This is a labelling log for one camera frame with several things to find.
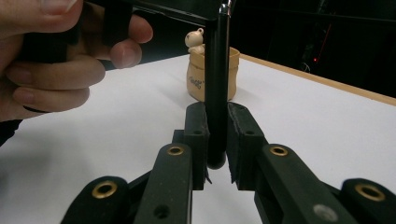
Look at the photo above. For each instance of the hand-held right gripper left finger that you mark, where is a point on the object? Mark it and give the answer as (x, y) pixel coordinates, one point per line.
(196, 124)

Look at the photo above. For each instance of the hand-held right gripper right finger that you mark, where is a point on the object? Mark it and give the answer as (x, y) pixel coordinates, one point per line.
(244, 140)

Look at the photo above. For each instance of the wooden table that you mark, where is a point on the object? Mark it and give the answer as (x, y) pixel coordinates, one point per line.
(342, 85)

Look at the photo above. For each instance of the black device with red light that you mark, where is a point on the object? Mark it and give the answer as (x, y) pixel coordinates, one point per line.
(315, 59)

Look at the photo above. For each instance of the large black makeup brush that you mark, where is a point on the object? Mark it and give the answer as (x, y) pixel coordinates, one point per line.
(216, 93)

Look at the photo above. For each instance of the white table mat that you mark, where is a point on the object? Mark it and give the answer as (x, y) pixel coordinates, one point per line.
(124, 140)

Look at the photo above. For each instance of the tan bear pen holder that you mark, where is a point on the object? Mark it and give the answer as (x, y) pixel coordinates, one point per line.
(196, 81)

